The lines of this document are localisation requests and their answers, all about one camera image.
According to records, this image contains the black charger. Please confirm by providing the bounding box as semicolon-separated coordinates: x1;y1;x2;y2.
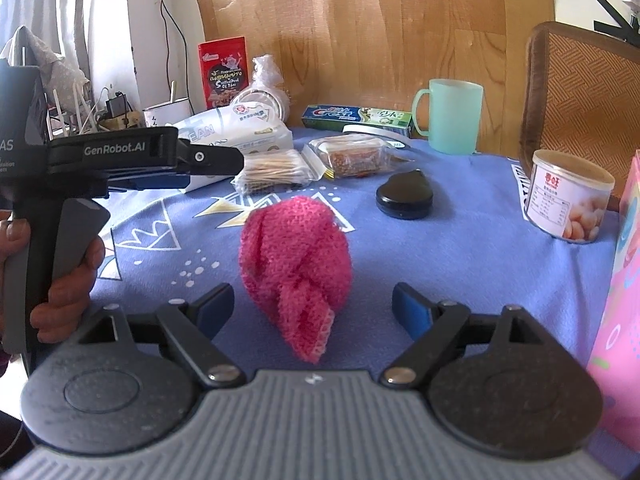
105;91;132;119

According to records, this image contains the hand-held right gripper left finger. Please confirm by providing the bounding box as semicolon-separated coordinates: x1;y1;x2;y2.
75;282;247;389

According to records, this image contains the red snack packet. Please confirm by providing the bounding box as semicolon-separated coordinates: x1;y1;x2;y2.
197;36;250;111

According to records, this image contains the white curtain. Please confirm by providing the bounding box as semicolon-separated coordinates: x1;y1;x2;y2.
0;0;129;127

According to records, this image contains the toothpick bundle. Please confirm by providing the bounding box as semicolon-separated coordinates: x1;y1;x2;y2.
231;149;326;196

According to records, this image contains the person's left hand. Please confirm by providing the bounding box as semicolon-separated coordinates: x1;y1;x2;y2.
0;210;107;346

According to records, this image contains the blue printed tablecloth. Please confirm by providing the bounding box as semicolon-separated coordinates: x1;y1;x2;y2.
0;124;628;480

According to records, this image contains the food can with white lid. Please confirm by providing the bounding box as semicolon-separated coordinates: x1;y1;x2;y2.
522;149;617;245

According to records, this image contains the pink tin box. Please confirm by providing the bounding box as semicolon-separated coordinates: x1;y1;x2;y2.
585;149;640;457

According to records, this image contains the mint green plastic cup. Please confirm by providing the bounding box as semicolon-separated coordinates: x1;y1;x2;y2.
411;78;485;156

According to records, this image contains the brown woven chair back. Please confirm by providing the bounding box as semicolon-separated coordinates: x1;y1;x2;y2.
517;21;640;202

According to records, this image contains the black cable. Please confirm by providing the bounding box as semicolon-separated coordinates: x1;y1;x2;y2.
140;0;197;102

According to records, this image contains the green and blue toothpaste box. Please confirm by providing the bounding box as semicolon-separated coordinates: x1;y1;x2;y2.
301;105;414;140

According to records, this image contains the white mug with black writing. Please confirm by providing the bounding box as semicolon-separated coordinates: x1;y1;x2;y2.
143;98;194;129

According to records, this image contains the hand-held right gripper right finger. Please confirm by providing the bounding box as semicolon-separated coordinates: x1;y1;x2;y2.
380;282;555;389

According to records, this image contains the pink mesh scrubber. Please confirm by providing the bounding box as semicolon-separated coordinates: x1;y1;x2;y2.
239;196;354;365

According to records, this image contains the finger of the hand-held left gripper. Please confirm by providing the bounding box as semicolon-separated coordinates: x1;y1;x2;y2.
107;141;246;192

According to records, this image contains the white tissue pack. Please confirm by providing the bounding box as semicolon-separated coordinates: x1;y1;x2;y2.
170;105;295;195

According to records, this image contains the plastic bag with round lid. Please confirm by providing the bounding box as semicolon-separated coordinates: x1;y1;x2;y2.
235;55;292;122

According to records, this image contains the wood-pattern vinyl sheet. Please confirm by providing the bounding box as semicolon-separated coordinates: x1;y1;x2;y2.
192;0;557;161

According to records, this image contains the brown snack cake packet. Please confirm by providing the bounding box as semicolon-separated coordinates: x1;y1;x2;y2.
302;133;416;181

